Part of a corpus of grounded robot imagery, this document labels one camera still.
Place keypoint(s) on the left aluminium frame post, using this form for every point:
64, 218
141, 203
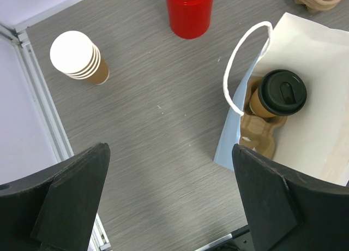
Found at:
53, 126

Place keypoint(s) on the brown paper coffee cup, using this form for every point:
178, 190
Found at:
75, 55
257, 107

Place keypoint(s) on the red plastic cup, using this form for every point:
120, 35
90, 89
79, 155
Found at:
189, 19

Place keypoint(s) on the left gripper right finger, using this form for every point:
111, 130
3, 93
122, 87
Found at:
289, 210

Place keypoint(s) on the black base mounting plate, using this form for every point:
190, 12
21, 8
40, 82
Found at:
239, 239

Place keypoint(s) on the light blue paper bag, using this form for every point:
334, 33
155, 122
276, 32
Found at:
313, 141

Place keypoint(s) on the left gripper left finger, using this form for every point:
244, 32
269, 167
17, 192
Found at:
55, 208

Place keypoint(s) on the black coffee cup lid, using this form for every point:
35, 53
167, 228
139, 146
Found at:
282, 92

